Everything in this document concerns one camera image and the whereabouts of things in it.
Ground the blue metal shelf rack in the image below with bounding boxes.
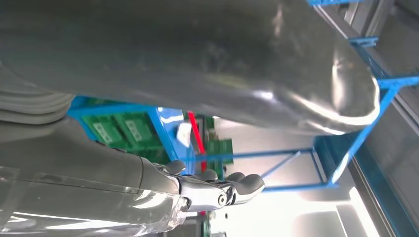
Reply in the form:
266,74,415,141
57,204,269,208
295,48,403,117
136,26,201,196
181,36,419,194
67,95,197,176

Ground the red barrier belt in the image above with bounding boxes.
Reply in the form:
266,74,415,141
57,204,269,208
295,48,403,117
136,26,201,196
187,111,208,173

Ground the clear plastic cover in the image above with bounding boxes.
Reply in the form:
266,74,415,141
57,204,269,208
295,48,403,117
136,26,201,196
0,166,190,237

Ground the ceiling light strip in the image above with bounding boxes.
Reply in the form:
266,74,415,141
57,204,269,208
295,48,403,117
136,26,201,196
348,186,381,237

